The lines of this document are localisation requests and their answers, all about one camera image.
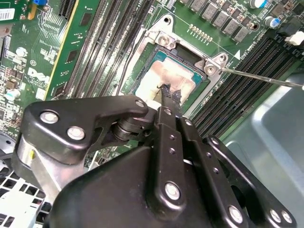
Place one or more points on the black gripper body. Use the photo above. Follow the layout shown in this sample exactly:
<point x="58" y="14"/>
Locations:
<point x="107" y="194"/>

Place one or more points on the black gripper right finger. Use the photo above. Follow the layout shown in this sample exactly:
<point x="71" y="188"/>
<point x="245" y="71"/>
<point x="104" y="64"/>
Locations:
<point x="202" y="152"/>

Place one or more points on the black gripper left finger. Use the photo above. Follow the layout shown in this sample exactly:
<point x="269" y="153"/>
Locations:
<point x="95" y="109"/>

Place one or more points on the metal locking lever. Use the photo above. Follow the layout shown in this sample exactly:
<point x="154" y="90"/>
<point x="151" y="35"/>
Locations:
<point x="123" y="71"/>
<point x="261" y="79"/>

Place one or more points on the silver CPU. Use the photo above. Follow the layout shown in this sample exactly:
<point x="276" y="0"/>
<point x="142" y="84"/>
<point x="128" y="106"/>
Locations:
<point x="175" y="73"/>

